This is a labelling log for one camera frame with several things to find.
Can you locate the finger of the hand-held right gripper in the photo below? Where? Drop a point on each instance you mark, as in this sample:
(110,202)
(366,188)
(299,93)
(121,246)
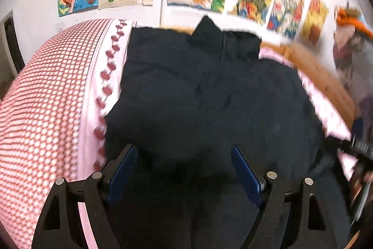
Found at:
(338,144)

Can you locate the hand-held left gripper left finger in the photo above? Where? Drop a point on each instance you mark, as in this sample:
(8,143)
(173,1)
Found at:
(123,168)

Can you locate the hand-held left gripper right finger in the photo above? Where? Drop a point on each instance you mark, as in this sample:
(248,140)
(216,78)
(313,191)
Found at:
(246,176)

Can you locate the black jacket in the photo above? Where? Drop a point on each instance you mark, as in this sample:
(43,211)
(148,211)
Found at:
(204,91)

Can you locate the pink apple print bedsheet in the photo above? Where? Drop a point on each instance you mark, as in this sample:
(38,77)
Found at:
(93,97)

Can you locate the grey cloth pile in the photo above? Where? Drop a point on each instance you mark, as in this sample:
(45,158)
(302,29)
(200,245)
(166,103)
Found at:
(354,62)

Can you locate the red checkered blanket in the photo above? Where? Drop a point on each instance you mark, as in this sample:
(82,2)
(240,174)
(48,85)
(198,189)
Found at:
(49,97)

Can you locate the orange and yellow drawing poster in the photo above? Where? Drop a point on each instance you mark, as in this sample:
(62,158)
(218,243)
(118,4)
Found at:
(316,18)

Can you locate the orange fabric item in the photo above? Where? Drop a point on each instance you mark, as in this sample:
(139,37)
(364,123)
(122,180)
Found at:
(351,17)

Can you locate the blue and red drawing poster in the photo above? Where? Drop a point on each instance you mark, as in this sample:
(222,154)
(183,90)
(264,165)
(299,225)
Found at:
(287,7)

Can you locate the wooden bed frame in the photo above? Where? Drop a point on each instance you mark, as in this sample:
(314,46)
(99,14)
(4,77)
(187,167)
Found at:
(320,74)

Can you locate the dark framed wall panel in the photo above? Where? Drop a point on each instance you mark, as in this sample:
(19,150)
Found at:
(10,47)

